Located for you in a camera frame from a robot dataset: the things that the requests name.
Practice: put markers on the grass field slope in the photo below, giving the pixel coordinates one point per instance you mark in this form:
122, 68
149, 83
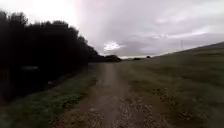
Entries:
180, 76

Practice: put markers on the brown gravel dirt track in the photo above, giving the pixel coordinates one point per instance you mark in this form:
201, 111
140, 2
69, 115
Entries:
110, 100

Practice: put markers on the grass verge strip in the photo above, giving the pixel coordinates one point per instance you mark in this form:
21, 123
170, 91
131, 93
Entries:
43, 103

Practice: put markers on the distant dark bushes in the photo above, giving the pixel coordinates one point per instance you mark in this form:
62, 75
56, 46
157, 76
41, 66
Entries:
111, 58

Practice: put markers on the dark row of trees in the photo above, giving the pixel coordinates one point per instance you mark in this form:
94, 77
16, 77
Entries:
36, 50

